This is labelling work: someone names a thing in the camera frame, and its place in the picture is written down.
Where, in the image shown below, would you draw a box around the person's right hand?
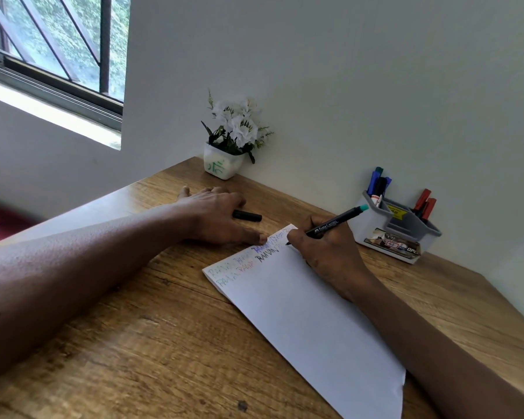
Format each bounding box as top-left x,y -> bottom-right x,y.
286,213 -> 372,301

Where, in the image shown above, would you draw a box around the person's left hand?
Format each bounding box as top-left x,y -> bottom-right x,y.
174,185 -> 270,246

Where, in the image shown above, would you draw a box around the black pen teal end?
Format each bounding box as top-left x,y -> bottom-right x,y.
285,204 -> 370,247

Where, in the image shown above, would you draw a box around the white paper sheet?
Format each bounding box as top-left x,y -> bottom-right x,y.
202,223 -> 407,419

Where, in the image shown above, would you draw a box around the thick white marker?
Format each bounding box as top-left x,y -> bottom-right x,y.
370,176 -> 387,208

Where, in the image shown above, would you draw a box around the person's left forearm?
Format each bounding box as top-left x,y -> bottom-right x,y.
0,203 -> 193,389

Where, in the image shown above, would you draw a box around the person's right forearm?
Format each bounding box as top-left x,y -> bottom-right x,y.
353,274 -> 524,419

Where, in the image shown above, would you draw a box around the gray desk organizer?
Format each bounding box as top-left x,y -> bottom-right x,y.
347,190 -> 442,265

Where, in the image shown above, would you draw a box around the potted white artificial flowers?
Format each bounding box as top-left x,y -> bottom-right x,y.
200,87 -> 275,181

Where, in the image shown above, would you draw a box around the red quilted mattress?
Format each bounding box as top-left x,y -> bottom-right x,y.
0,200 -> 38,249

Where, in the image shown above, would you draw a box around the barred window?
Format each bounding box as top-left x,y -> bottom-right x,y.
0,0 -> 132,132

